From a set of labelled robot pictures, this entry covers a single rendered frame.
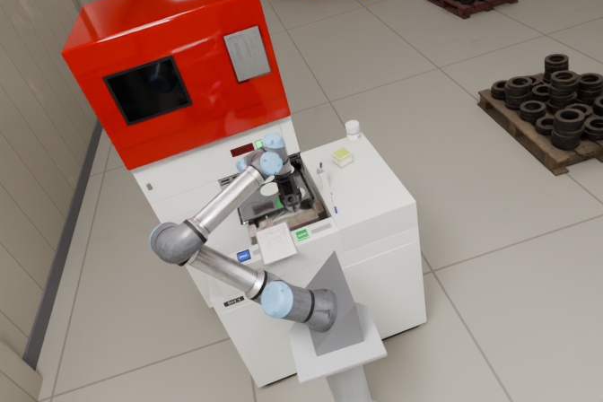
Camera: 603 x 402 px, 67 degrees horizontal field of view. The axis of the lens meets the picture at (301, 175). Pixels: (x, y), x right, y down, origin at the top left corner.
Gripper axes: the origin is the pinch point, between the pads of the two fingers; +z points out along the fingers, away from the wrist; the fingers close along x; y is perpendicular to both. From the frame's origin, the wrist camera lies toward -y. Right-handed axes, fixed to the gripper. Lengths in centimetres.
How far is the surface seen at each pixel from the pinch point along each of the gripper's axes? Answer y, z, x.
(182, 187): 58, 10, 48
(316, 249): -4.1, 20.8, -3.4
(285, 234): 4.2, 14.2, 6.6
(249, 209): 36.4, 20.7, 18.8
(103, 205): 223, 110, 152
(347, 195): 14.4, 14.1, -25.7
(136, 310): 85, 110, 117
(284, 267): -4.1, 24.2, 12.0
